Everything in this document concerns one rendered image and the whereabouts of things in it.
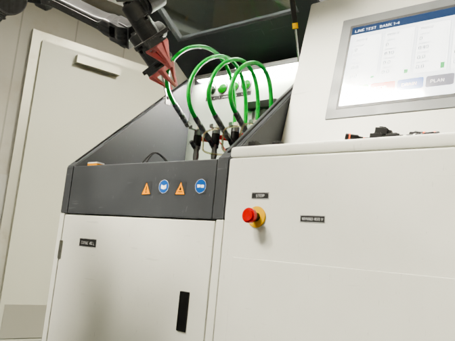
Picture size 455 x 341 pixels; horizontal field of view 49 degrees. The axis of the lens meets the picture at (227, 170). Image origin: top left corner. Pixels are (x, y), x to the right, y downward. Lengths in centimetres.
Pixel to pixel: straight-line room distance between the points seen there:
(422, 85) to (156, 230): 81
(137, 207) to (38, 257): 235
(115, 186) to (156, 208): 20
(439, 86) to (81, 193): 112
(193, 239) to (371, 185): 50
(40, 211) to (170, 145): 186
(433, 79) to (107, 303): 109
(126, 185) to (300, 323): 70
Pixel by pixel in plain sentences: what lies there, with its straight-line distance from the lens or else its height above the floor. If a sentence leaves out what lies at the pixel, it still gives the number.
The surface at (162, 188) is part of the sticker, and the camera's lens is 144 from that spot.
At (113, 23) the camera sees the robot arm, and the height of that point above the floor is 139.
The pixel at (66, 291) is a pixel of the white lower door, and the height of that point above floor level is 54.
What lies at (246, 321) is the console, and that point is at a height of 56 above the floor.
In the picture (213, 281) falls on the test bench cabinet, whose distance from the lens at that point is 129.
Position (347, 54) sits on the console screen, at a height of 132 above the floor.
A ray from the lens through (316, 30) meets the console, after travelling 170.
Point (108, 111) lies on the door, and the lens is 405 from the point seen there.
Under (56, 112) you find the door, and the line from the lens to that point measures 389.
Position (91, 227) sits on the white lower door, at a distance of 165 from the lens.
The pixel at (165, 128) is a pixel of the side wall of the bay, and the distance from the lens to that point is 208.
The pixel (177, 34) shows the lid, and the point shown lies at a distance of 217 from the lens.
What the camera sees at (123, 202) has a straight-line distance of 155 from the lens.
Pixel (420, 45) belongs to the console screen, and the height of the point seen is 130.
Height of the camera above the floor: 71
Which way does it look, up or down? 9 degrees up
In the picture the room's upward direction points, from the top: 5 degrees clockwise
